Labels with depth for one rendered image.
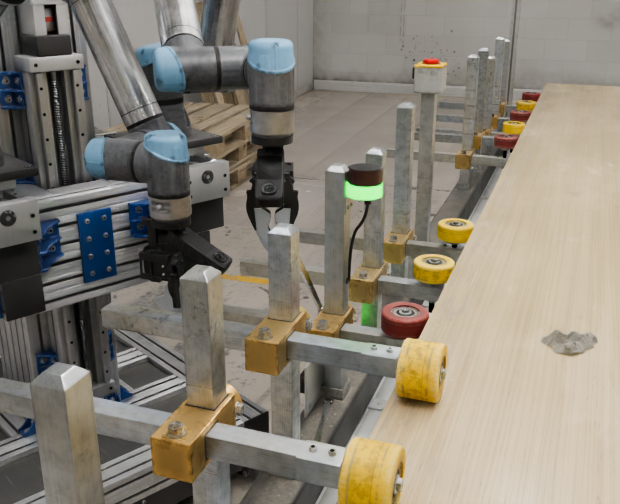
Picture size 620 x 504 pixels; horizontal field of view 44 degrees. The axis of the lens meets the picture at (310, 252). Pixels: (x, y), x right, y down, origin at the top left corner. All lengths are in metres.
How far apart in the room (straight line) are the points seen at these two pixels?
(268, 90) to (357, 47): 8.32
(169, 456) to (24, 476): 1.35
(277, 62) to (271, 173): 0.18
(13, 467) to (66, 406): 1.60
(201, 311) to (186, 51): 0.61
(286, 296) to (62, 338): 1.12
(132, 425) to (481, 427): 0.43
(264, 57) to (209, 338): 0.54
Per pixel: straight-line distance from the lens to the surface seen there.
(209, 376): 0.90
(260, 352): 1.07
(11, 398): 1.03
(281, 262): 1.09
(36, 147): 1.98
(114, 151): 1.41
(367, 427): 1.53
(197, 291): 0.86
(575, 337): 1.27
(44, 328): 2.20
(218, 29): 1.85
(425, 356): 1.03
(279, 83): 1.27
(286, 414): 1.20
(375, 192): 1.28
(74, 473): 0.70
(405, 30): 9.43
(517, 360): 1.20
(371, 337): 1.33
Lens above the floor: 1.45
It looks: 20 degrees down
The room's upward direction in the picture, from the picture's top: straight up
